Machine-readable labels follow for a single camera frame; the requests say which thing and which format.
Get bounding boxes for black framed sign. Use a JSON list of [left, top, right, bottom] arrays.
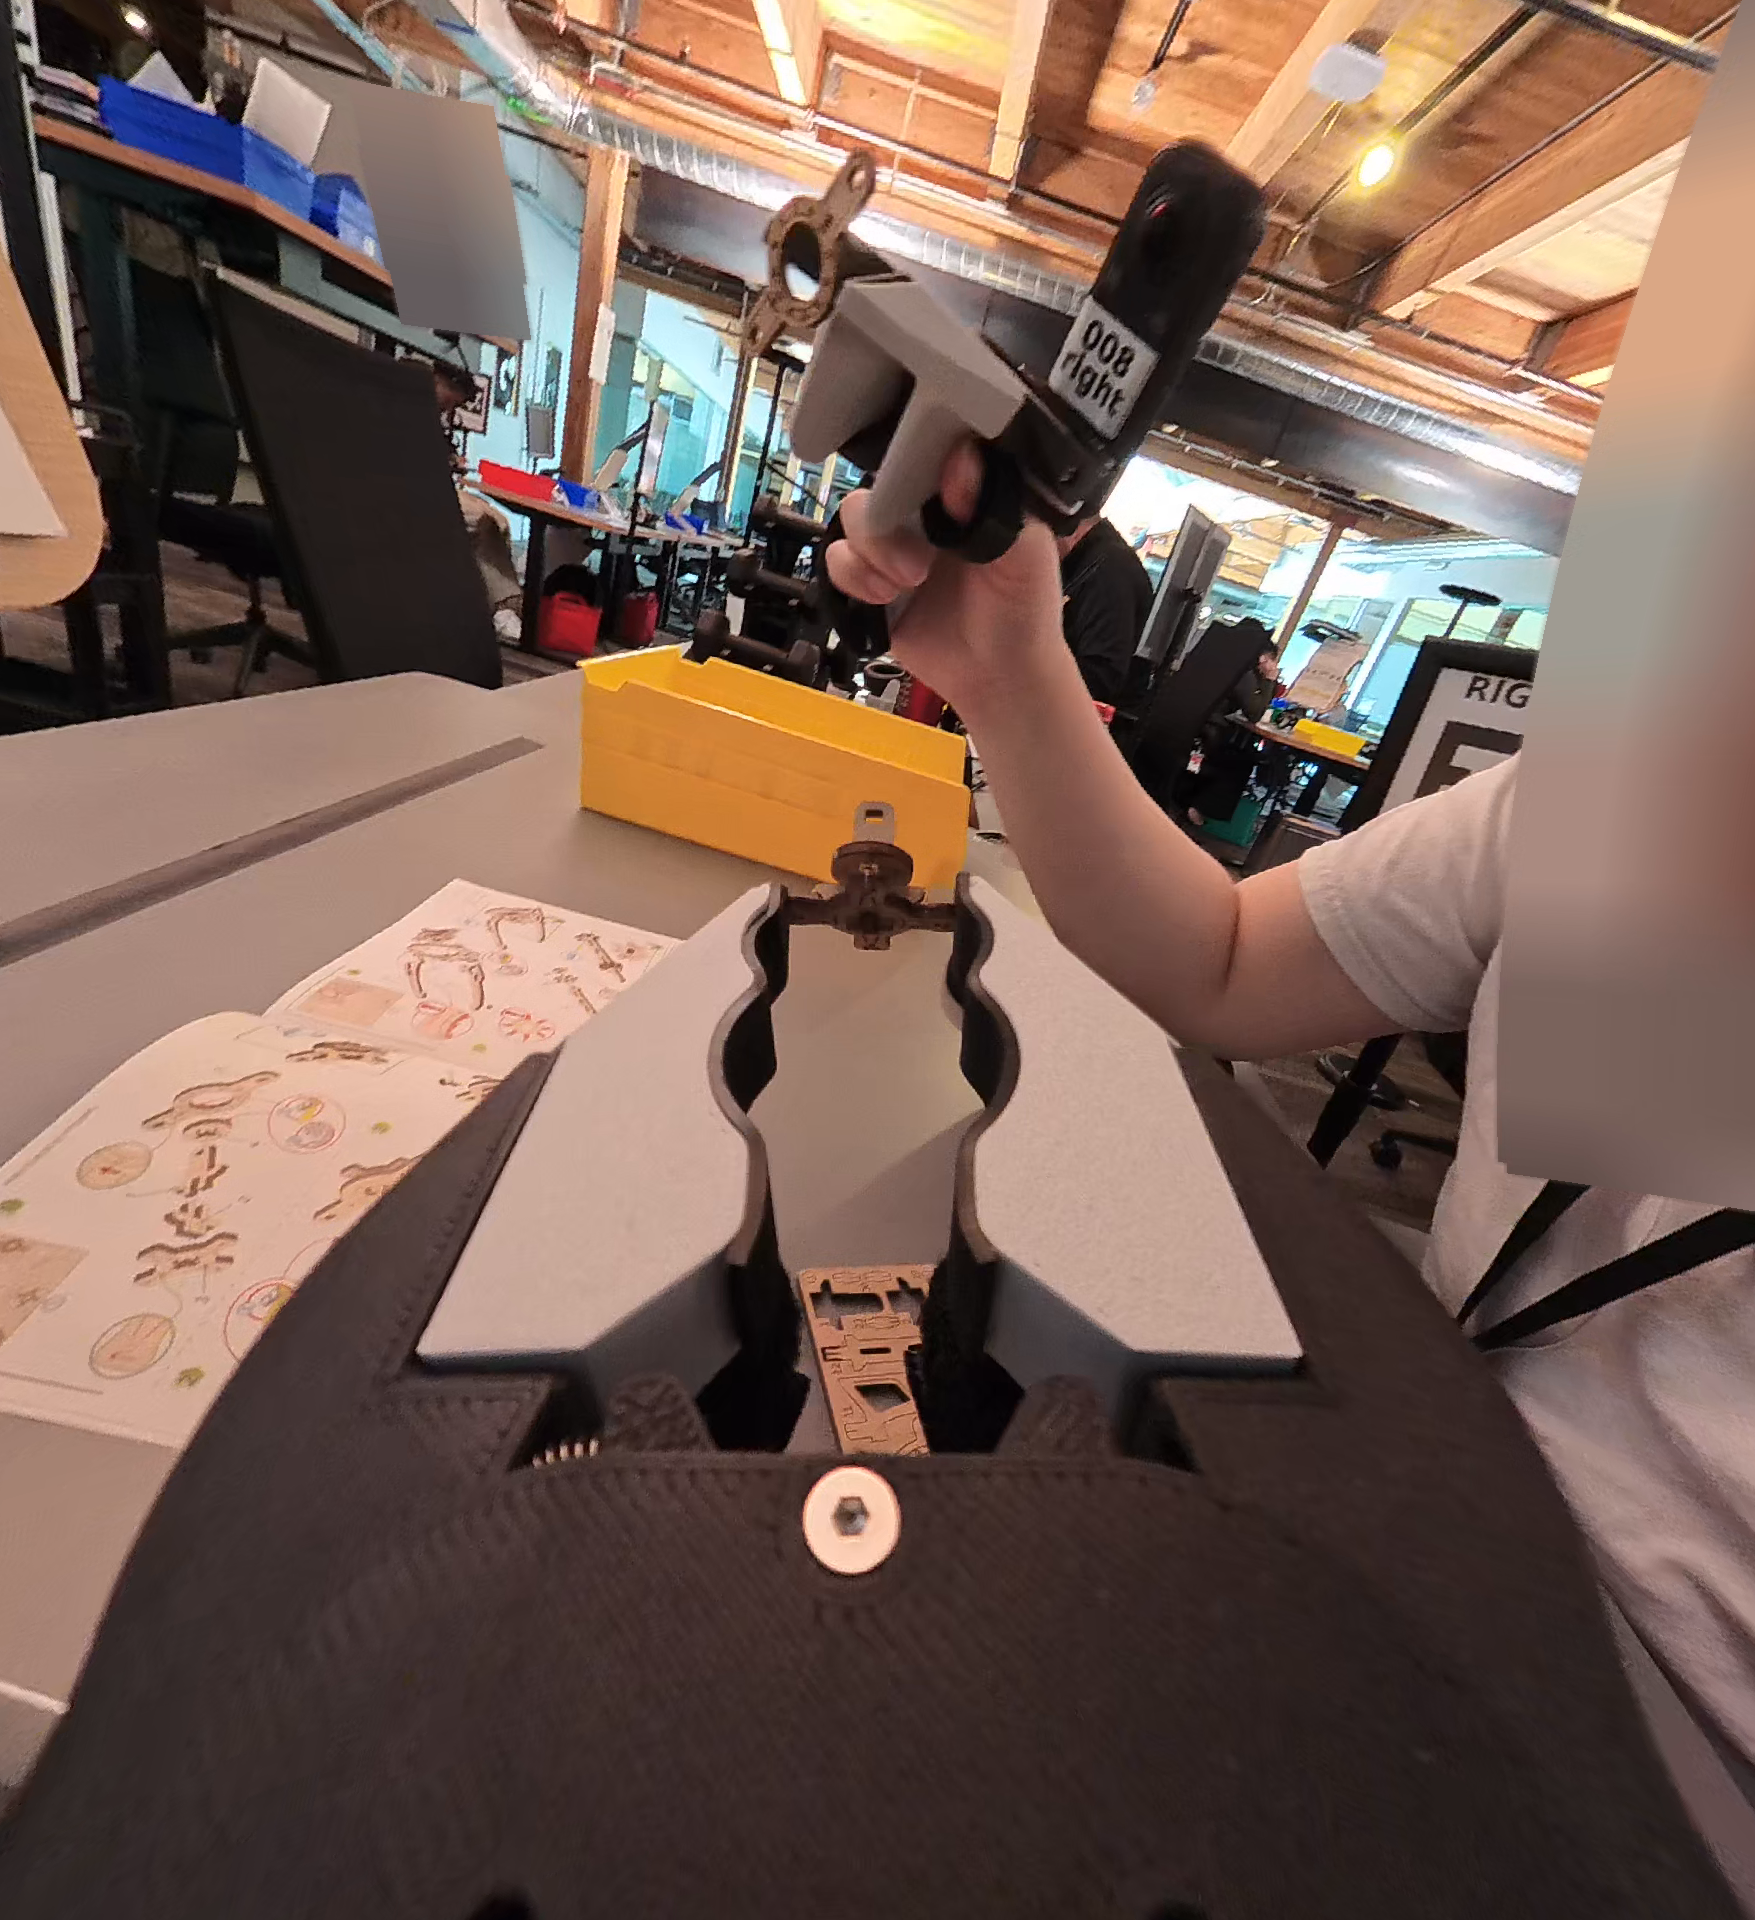
[[1377, 638, 1540, 824]]

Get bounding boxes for small wooden axle part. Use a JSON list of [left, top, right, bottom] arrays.
[[796, 802, 961, 954]]

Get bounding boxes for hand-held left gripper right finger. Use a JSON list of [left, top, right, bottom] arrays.
[[948, 874, 1303, 1378]]

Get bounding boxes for illustrated instruction booklet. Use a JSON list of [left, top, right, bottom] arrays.
[[0, 878, 684, 1447]]

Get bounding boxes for black panel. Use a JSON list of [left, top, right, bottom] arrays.
[[207, 266, 506, 691]]

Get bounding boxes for black knobbed stand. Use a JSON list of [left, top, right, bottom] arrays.
[[686, 492, 895, 695]]

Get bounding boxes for laser-cut wooden parts sheet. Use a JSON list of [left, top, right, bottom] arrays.
[[796, 1265, 939, 1455]]

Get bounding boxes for wooden board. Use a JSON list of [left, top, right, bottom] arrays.
[[0, 36, 110, 612]]

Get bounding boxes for yellow plastic bin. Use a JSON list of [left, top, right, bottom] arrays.
[[577, 646, 973, 889]]

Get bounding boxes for black lanyard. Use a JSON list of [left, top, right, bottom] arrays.
[[1455, 1181, 1755, 1352]]

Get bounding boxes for black chair base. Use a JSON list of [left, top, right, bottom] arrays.
[[1309, 1033, 1466, 1176]]

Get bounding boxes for person's right hand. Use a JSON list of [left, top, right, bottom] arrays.
[[824, 447, 1081, 707]]

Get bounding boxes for row of blue bins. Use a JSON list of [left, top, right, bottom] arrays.
[[97, 72, 387, 263]]

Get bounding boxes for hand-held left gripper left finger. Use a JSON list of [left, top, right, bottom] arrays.
[[416, 882, 789, 1378]]

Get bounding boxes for wooden flange ring part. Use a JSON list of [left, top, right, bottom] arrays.
[[743, 149, 879, 357]]

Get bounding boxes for person's right forearm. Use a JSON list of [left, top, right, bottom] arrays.
[[953, 629, 1397, 1067]]

